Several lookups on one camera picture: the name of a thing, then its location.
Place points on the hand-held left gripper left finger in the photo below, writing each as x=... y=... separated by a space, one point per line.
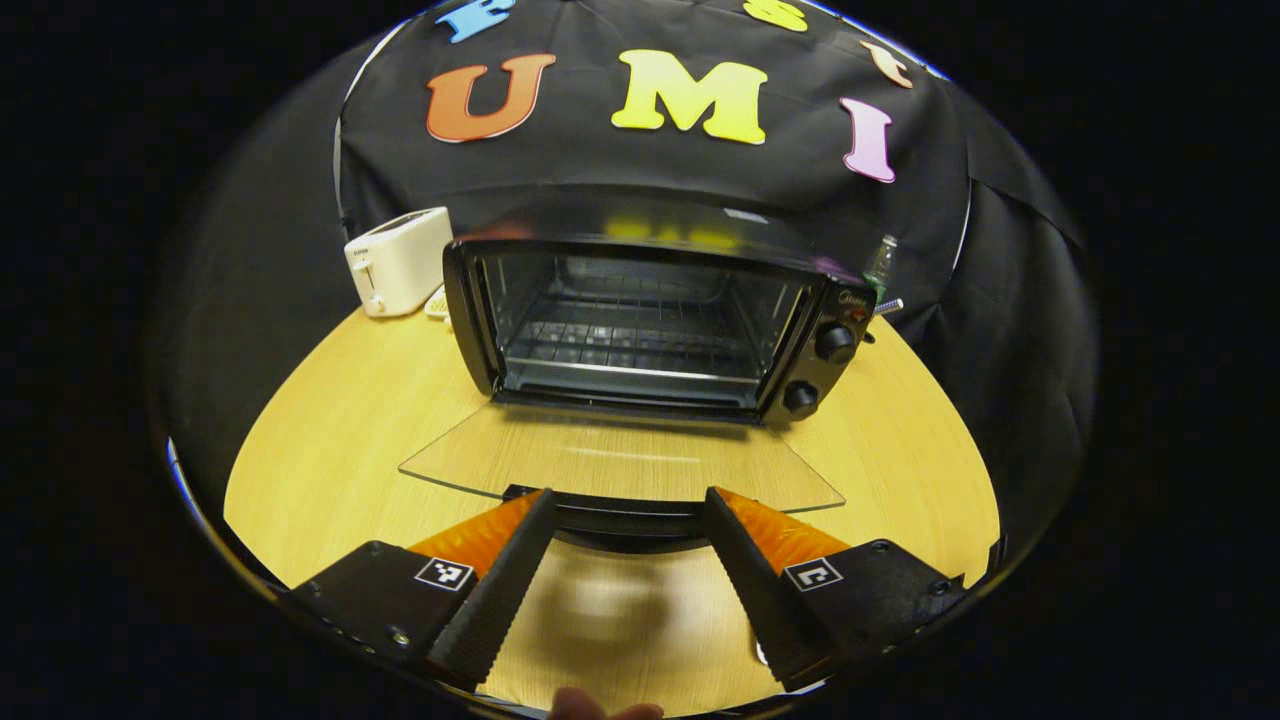
x=500 y=600

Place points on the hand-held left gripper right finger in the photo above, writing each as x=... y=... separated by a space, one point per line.
x=760 y=600

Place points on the black electric oven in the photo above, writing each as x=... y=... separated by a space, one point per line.
x=830 y=345

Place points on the white divided seed dish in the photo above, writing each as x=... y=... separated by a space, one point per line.
x=438 y=303

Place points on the white toaster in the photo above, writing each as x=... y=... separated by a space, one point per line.
x=400 y=265

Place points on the green plastic bottle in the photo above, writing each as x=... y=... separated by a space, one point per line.
x=881 y=262

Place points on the black backdrop cloth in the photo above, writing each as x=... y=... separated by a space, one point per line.
x=600 y=160

